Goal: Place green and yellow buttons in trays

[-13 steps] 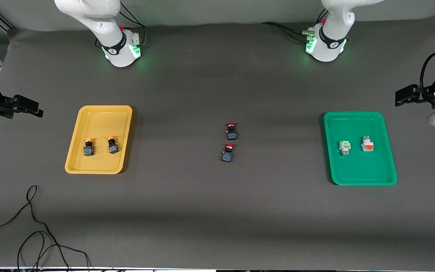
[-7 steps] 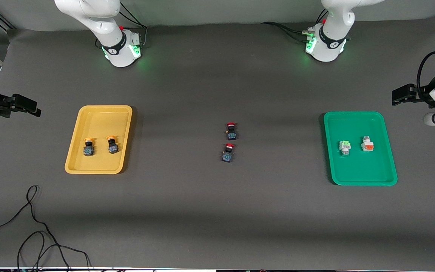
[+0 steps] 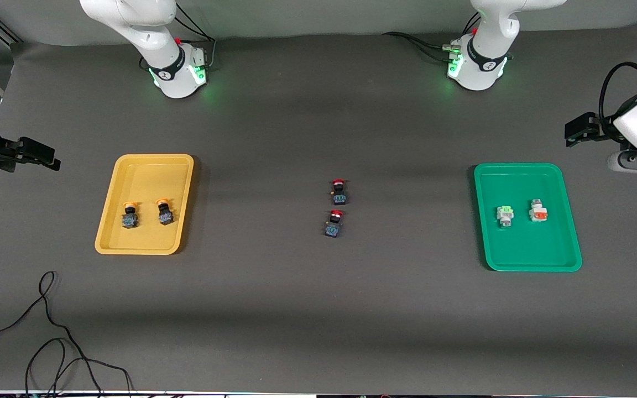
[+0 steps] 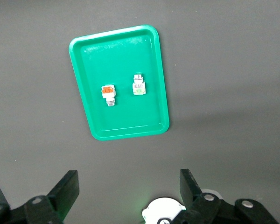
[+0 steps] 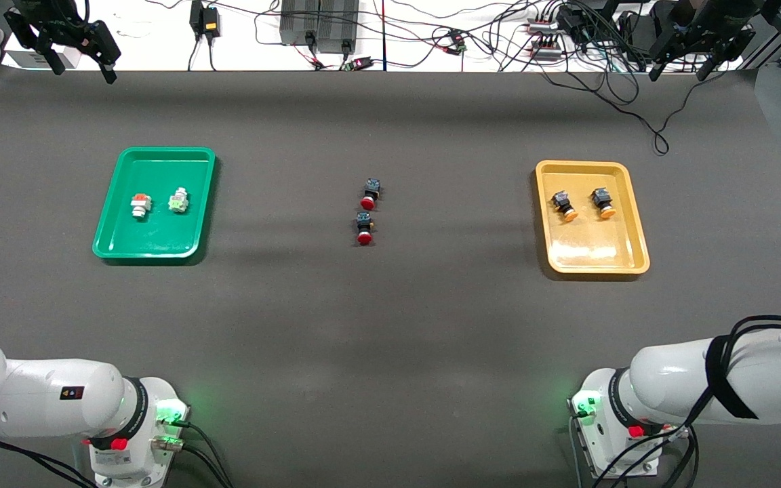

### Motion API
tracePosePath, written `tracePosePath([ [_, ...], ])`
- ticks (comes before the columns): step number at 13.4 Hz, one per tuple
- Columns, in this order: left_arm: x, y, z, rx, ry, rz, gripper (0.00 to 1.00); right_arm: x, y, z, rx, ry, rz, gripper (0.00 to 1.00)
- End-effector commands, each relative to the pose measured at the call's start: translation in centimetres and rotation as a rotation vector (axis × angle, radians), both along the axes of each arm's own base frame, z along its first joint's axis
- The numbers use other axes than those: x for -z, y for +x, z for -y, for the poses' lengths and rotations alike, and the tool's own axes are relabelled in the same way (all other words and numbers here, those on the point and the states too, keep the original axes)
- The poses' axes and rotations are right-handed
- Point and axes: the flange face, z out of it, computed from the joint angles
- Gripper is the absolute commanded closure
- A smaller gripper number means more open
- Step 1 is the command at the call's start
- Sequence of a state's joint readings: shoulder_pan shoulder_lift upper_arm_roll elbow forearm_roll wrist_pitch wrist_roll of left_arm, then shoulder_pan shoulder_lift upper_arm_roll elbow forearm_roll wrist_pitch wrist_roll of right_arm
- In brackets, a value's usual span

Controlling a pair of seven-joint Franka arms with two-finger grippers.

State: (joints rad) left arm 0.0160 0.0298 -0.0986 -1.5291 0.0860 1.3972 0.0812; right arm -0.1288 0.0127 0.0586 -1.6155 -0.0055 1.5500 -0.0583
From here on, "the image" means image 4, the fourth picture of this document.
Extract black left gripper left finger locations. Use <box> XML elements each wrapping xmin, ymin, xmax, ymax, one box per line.
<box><xmin>47</xmin><ymin>169</ymin><xmax>80</xmax><ymax>220</ymax></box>

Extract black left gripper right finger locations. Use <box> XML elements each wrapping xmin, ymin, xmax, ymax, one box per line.
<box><xmin>179</xmin><ymin>168</ymin><xmax>203</xmax><ymax>209</ymax></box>

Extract white switch with orange block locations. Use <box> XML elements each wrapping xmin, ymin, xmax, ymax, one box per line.
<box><xmin>100</xmin><ymin>84</ymin><xmax>117</xmax><ymax>107</ymax></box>

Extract white switch with green block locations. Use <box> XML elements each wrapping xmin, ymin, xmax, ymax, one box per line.
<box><xmin>132</xmin><ymin>72</ymin><xmax>147</xmax><ymax>96</ymax></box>

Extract dark grey table mat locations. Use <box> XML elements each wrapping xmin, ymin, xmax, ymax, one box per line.
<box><xmin>0</xmin><ymin>0</ymin><xmax>280</xmax><ymax>224</ymax></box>

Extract green plastic tray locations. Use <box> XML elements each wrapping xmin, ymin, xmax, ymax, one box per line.
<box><xmin>68</xmin><ymin>24</ymin><xmax>171</xmax><ymax>141</ymax></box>

